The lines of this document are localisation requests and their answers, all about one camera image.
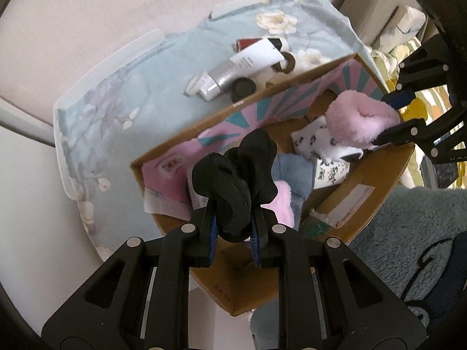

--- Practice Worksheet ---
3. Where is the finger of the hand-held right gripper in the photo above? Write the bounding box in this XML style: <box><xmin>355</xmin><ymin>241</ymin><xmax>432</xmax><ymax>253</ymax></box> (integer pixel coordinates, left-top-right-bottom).
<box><xmin>381</xmin><ymin>44</ymin><xmax>450</xmax><ymax>111</ymax></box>
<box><xmin>372</xmin><ymin>106</ymin><xmax>467</xmax><ymax>166</ymax></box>

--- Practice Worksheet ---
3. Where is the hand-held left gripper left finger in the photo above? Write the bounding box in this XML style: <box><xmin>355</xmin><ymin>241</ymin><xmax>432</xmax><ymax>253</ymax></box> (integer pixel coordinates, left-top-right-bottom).
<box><xmin>41</xmin><ymin>204</ymin><xmax>220</xmax><ymax>350</ymax></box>

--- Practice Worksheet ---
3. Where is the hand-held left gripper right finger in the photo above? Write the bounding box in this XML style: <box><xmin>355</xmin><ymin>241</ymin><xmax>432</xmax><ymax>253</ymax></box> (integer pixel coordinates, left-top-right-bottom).
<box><xmin>250</xmin><ymin>204</ymin><xmax>428</xmax><ymax>350</ymax></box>

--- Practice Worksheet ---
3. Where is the cardboard box with pink lining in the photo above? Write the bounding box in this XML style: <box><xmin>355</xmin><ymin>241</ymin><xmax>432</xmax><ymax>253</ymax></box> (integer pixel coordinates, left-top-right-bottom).
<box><xmin>130</xmin><ymin>53</ymin><xmax>417</xmax><ymax>318</ymax></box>

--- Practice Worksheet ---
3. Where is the pink fluffy sock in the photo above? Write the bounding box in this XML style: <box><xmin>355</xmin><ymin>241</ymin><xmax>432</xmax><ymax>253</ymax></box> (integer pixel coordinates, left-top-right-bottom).
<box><xmin>261</xmin><ymin>180</ymin><xmax>296</xmax><ymax>232</ymax></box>
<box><xmin>325</xmin><ymin>92</ymin><xmax>400</xmax><ymax>150</ymax></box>

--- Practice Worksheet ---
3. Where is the black sock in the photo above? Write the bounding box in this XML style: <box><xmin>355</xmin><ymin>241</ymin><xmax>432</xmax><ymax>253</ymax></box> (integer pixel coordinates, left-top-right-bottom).
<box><xmin>191</xmin><ymin>129</ymin><xmax>278</xmax><ymax>243</ymax></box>

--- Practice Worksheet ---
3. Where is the grey fluffy sock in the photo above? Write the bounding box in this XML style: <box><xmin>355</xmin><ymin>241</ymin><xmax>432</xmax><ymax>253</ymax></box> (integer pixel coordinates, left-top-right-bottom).
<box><xmin>272</xmin><ymin>153</ymin><xmax>316</xmax><ymax>227</ymax></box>

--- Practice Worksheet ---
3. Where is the white printed sock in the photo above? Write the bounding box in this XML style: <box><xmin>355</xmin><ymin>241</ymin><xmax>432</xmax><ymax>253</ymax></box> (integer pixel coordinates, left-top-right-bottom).
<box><xmin>313</xmin><ymin>157</ymin><xmax>351</xmax><ymax>190</ymax></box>

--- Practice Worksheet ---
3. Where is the striped floral blanket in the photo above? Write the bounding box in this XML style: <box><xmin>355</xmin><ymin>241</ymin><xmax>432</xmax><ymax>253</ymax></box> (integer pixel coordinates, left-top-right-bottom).
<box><xmin>370</xmin><ymin>34</ymin><xmax>455</xmax><ymax>186</ymax></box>

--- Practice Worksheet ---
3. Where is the white pillow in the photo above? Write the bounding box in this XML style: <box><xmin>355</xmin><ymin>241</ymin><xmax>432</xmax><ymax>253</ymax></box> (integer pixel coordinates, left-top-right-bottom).
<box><xmin>379</xmin><ymin>5</ymin><xmax>427</xmax><ymax>53</ymax></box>

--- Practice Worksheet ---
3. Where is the blue fluffy blanket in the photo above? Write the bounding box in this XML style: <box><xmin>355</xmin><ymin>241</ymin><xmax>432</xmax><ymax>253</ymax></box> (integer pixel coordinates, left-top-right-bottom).
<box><xmin>250</xmin><ymin>186</ymin><xmax>467</xmax><ymax>350</ymax></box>

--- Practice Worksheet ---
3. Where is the black round cap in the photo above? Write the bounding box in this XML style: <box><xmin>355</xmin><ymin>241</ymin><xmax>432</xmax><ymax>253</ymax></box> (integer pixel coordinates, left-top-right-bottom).
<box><xmin>231</xmin><ymin>78</ymin><xmax>255</xmax><ymax>102</ymax></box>

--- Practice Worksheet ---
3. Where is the silver and white tube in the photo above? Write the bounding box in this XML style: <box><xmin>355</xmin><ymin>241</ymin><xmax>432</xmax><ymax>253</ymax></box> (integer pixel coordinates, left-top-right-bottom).
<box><xmin>184</xmin><ymin>37</ymin><xmax>285</xmax><ymax>102</ymax></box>

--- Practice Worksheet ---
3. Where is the red cosmetic case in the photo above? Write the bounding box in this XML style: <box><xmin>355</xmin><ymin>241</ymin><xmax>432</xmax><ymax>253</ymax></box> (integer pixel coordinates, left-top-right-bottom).
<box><xmin>235</xmin><ymin>38</ymin><xmax>262</xmax><ymax>52</ymax></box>

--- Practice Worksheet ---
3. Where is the blue floral cloth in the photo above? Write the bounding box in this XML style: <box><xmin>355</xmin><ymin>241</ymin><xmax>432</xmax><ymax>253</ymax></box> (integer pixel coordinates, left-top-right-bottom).
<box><xmin>55</xmin><ymin>0</ymin><xmax>391</xmax><ymax>259</ymax></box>

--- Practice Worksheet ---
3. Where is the brown hair tie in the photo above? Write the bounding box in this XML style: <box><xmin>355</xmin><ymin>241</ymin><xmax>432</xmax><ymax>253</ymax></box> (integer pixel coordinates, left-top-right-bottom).
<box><xmin>272</xmin><ymin>52</ymin><xmax>298</xmax><ymax>74</ymax></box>

